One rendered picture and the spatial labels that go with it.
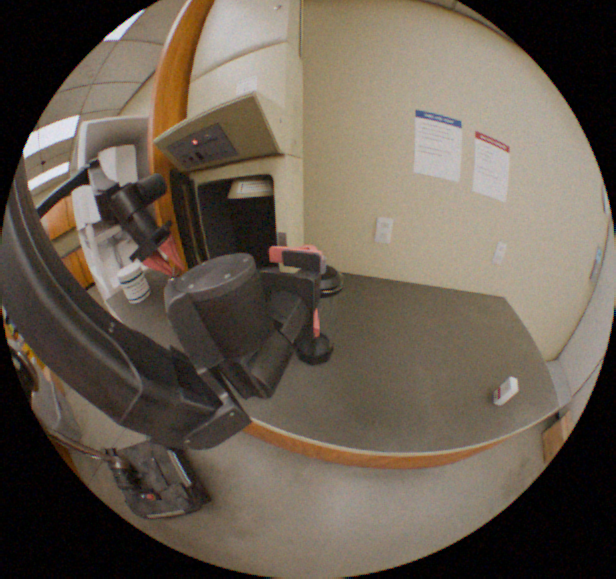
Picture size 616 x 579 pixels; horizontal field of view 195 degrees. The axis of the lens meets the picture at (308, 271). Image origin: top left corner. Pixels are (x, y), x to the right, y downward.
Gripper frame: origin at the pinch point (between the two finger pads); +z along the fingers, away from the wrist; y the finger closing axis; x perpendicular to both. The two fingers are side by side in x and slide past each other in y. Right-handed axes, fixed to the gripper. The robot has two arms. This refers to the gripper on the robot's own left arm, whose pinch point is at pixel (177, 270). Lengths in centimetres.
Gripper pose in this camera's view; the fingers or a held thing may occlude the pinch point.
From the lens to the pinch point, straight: 42.2
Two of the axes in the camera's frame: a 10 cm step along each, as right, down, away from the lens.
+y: -7.8, 5.9, -2.2
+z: 3.6, 7.0, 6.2
